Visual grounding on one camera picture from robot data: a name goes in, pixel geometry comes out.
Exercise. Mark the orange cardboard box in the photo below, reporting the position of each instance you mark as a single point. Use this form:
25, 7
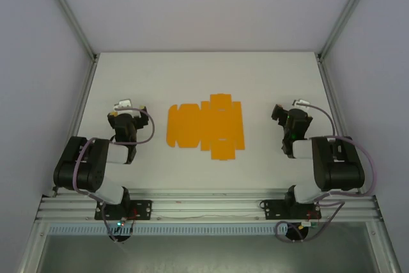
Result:
207, 126

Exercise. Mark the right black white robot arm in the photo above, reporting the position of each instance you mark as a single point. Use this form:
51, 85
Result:
335, 167

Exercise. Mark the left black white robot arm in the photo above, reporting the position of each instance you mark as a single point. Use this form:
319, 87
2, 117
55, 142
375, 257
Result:
83, 170

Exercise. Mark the grey metal panel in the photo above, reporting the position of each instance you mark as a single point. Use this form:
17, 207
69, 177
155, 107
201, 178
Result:
204, 254

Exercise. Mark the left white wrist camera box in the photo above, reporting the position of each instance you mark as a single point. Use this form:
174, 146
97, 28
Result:
123, 104

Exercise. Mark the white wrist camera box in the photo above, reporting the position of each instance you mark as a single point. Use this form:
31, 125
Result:
123, 104
301, 102

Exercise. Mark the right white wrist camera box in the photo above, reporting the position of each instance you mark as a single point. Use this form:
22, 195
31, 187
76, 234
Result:
301, 102

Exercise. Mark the aluminium table side rail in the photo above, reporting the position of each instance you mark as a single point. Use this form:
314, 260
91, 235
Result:
335, 116
78, 116

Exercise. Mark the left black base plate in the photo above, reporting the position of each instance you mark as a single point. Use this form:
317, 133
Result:
142, 209

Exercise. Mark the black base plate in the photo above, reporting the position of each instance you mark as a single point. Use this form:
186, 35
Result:
274, 209
142, 209

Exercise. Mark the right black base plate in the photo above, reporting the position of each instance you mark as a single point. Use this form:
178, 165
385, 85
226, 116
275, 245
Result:
274, 209

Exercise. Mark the aluminium mounting rail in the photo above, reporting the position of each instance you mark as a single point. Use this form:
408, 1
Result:
204, 204

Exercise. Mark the aluminium frame post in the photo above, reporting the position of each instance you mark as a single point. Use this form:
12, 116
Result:
346, 14
68, 14

